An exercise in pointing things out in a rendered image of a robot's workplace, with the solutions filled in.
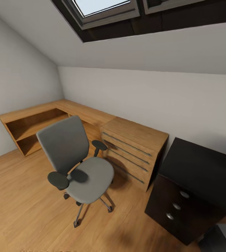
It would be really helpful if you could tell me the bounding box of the swivel chair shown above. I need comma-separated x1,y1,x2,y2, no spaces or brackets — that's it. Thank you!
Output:
36,115,115,228

